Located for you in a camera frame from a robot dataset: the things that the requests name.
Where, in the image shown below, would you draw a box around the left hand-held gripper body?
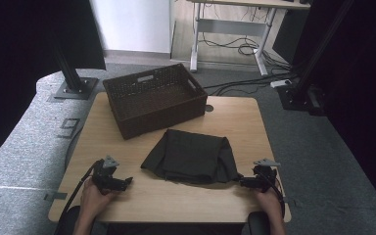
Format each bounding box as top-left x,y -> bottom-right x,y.
91,155 -> 125,194

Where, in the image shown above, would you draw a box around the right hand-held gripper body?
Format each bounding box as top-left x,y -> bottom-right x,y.
250,158 -> 282,194

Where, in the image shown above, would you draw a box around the dark cloth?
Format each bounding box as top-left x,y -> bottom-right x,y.
140,128 -> 245,185

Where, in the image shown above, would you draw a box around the brown wicker basket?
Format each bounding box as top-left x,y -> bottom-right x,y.
102,63 -> 209,141

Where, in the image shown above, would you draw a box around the person's left hand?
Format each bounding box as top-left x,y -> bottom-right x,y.
79,177 -> 119,218

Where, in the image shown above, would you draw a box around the person's right hand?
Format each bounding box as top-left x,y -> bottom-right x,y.
254,186 -> 284,217

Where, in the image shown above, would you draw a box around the black chair armrest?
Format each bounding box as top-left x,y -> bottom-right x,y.
248,211 -> 272,235
53,205 -> 81,235

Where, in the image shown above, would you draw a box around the person's dark lap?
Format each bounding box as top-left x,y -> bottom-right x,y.
106,222 -> 246,235

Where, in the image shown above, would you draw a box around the white power strip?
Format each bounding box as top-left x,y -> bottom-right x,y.
269,78 -> 293,89

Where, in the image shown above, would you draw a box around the tall black metal stand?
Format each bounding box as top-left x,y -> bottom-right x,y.
275,0 -> 355,118

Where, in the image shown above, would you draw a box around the black curtain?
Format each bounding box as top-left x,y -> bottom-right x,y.
292,0 -> 376,220
0,0 -> 108,172

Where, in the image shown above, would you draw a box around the black box under desk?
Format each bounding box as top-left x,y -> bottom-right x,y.
271,8 -> 311,65

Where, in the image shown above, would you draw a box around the white-legged wooden desk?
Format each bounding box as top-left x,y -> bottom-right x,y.
186,0 -> 311,77

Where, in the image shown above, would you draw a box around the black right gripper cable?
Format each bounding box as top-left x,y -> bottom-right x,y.
263,171 -> 287,219

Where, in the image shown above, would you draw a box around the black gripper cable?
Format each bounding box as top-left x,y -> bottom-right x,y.
56,160 -> 101,235
263,171 -> 287,219

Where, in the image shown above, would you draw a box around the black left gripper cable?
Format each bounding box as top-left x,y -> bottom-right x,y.
56,160 -> 101,235

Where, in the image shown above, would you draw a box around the black floor cables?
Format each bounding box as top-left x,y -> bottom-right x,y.
203,71 -> 301,97

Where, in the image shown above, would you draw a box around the black metal stand with base plate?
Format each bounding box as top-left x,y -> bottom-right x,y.
49,35 -> 100,101

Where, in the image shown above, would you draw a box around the black cable bundle under desk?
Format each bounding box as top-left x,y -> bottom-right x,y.
198,32 -> 295,71

